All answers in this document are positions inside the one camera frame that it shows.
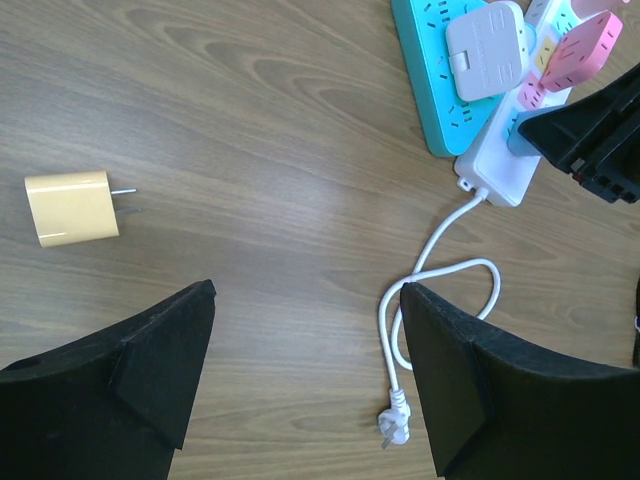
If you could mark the teal triangular power strip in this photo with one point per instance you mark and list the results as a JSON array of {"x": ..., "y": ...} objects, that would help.
[{"x": 450, "y": 125}]

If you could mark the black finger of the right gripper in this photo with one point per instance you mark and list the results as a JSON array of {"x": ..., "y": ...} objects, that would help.
[{"x": 603, "y": 157}]

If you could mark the white grey adapter plug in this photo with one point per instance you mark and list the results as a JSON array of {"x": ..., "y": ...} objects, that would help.
[{"x": 488, "y": 50}]

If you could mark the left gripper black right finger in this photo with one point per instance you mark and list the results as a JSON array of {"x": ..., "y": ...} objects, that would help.
[{"x": 497, "y": 406}]

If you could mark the pink multi-socket adapter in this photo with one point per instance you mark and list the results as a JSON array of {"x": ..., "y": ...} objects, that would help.
[{"x": 582, "y": 52}]

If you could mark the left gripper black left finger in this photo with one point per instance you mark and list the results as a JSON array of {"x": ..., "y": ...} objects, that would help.
[{"x": 115, "y": 404}]

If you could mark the blue charger plug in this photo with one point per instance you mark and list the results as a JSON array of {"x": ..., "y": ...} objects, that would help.
[{"x": 530, "y": 137}]

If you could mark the yellow charger plug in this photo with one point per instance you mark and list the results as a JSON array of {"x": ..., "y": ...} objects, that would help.
[{"x": 73, "y": 208}]

